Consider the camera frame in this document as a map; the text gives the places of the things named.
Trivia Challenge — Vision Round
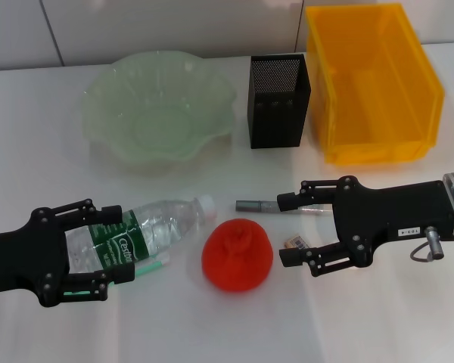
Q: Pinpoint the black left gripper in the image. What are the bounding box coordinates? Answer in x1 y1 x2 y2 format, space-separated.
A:
0 198 135 308

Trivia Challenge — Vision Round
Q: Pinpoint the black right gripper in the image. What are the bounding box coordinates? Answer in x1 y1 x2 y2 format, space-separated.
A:
275 175 454 277

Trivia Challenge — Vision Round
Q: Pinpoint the clear water bottle green label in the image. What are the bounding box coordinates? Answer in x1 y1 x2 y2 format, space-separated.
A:
64 194 217 274

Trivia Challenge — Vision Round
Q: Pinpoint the beige eraser with barcode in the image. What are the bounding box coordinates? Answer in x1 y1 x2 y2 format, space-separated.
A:
280 234 310 250

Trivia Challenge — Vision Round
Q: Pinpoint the grey marker pen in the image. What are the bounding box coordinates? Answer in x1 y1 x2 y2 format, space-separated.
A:
235 199 332 217

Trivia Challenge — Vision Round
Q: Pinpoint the black mesh pen holder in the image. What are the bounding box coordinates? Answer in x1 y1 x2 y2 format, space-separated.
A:
246 54 312 150

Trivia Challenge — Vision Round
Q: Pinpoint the green glass fruit bowl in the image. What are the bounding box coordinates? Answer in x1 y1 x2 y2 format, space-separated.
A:
82 51 238 175

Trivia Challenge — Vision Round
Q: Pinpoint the yellow plastic bin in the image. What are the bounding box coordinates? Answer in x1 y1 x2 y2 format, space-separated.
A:
305 2 446 166

